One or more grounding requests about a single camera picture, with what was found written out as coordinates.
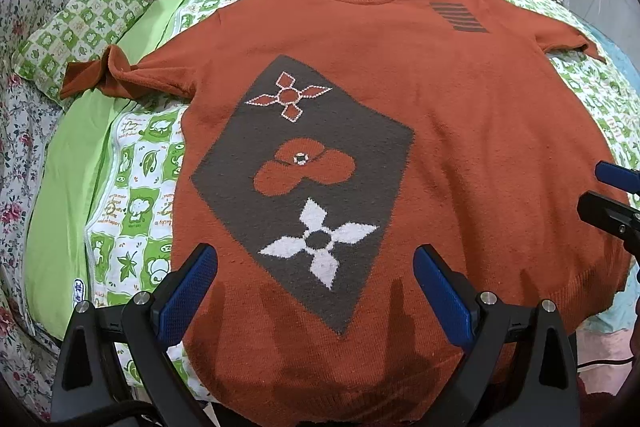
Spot orange knitted sweater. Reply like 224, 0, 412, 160
60, 0, 633, 427

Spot light blue cloth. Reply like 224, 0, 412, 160
582, 20, 639, 333

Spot green checkered bed sheet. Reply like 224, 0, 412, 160
22, 0, 640, 403

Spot green checkered pillow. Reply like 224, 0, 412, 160
11, 0, 151, 109

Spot floral pattern blanket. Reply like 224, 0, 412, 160
1, 0, 70, 425

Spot black cable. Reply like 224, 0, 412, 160
575, 354, 637, 369

